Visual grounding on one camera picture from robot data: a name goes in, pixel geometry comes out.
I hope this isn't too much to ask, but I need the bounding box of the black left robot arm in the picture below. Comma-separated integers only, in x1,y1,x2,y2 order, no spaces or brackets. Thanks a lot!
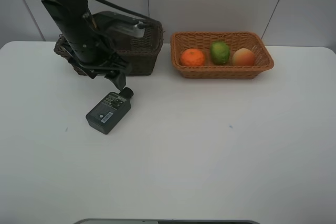
41,0,130,90

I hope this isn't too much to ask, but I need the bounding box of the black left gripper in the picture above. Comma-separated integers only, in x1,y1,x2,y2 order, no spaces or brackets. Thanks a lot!
61,35,131,90

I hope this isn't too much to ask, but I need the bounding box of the dark brown wicker basket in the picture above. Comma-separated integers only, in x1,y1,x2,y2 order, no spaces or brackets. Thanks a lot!
54,11,165,77

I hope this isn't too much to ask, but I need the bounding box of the light orange wicker basket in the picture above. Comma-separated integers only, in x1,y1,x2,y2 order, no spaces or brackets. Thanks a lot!
170,31,274,79

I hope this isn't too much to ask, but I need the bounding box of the dark green square bottle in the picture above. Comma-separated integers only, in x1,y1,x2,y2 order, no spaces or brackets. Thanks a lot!
86,88,134,135

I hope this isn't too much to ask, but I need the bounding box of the red orange peach fruit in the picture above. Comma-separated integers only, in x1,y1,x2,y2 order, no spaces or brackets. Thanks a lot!
232,48,256,66

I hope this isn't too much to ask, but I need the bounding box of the orange mandarin fruit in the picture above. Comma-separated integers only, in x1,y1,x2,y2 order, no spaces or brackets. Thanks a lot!
180,48,205,67

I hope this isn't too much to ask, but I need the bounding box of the green lime fruit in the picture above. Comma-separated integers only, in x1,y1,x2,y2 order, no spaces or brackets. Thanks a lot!
210,41,230,65

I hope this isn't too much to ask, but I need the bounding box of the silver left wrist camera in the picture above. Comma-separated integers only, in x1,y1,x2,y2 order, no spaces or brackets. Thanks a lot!
93,11,145,38

